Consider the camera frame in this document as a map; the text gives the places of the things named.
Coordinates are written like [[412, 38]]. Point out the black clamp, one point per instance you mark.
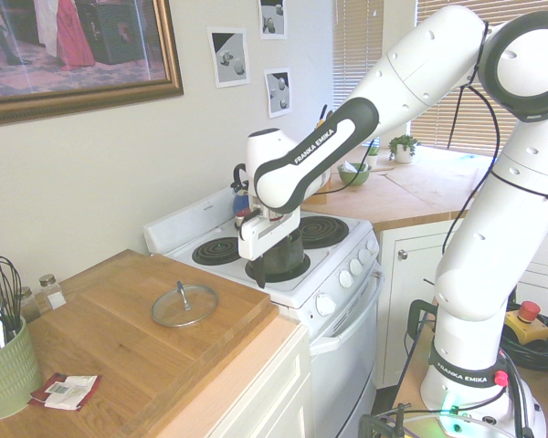
[[383, 422]]

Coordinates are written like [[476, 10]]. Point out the yellow emergency stop button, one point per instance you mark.
[[527, 321]]

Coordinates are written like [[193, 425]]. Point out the small plant in white pot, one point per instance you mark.
[[373, 157]]

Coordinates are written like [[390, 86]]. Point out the glass pot lid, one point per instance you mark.
[[196, 306]]

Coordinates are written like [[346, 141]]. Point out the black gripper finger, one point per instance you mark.
[[260, 273]]

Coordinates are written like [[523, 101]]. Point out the glass spice jar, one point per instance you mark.
[[52, 294], [29, 308]]

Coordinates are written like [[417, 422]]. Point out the white cabinet with knob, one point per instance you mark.
[[411, 310]]

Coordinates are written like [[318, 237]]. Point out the green bowl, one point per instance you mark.
[[354, 177]]

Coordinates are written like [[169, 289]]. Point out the leafy plant in white pot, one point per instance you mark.
[[404, 148]]

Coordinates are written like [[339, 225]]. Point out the white panelled counter cabinet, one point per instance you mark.
[[265, 392]]

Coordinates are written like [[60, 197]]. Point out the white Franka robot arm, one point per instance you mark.
[[393, 91]]

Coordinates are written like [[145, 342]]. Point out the white electric stove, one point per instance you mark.
[[342, 328]]

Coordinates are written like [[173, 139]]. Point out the red packet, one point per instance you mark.
[[86, 398]]

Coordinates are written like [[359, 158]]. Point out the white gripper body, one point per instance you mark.
[[265, 235]]

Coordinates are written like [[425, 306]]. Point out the green ceramic utensil holder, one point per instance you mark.
[[7, 378]]

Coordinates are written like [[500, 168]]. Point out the white packet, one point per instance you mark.
[[68, 390]]

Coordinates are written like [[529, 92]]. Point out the wide window blind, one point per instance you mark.
[[461, 132]]

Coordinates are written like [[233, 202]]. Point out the gold framed painting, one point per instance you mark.
[[73, 45]]

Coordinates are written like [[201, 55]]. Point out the large wooden cutting board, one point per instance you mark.
[[141, 360]]

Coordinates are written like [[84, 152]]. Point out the narrow window blind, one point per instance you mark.
[[356, 36]]

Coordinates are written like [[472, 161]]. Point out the blue kettle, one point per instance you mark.
[[240, 201]]

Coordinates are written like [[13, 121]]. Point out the dark metal pot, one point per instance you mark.
[[285, 259]]

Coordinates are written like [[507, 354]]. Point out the white stove knob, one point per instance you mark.
[[356, 267], [325, 304], [372, 246], [364, 256], [345, 278]]

